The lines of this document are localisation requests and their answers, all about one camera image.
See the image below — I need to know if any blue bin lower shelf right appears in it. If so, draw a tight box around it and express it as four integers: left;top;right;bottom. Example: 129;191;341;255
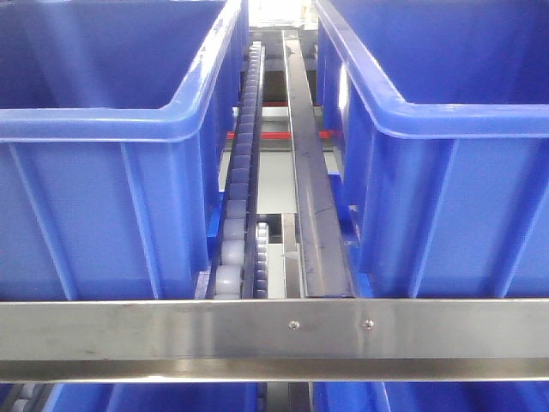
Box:
313;382;548;411

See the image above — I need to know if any blue bin shelf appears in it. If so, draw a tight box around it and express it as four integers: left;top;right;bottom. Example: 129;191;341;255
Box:
313;382;548;411
44;383;264;411

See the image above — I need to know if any blue bin lower shelf left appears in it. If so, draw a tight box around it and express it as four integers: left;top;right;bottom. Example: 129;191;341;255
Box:
44;383;264;411

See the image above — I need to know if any white roller track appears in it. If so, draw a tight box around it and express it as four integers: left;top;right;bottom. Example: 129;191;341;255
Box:
205;41;265;299

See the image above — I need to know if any blue bin upper left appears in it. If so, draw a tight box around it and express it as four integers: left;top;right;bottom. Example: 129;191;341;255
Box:
1;1;247;300

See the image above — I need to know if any blue bin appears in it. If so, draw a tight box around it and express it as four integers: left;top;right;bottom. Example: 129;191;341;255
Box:
317;1;548;298
1;1;247;300

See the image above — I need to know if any blue bin upper right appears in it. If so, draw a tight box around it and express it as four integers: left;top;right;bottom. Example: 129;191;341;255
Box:
317;1;548;298

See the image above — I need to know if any steel divider rail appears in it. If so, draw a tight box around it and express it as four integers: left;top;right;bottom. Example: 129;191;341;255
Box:
282;30;355;298

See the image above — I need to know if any steel shelf rack frame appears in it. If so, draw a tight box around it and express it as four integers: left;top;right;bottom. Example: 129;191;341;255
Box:
1;299;548;382

